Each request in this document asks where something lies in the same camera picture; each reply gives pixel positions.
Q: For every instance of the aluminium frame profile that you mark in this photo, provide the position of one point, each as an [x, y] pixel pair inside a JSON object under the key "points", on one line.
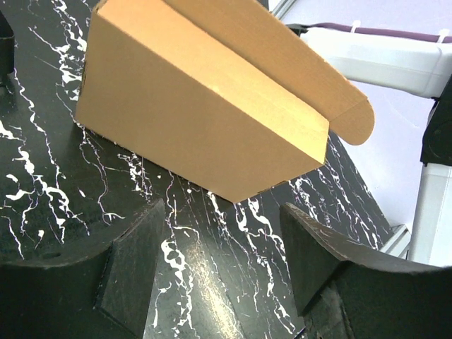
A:
{"points": [[280, 8]]}

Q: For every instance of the brown cardboard box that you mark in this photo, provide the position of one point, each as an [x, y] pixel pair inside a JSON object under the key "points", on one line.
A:
{"points": [[220, 93]]}

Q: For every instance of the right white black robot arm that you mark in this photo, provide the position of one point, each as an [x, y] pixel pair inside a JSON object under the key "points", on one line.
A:
{"points": [[419, 64]]}

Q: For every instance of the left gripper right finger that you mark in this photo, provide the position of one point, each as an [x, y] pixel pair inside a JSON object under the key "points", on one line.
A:
{"points": [[344, 289]]}

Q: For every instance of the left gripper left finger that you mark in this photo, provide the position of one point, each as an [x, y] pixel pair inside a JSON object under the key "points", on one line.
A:
{"points": [[97, 286]]}

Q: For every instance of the black marble pattern mat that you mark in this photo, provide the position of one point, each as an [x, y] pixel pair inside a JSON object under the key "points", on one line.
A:
{"points": [[222, 270]]}

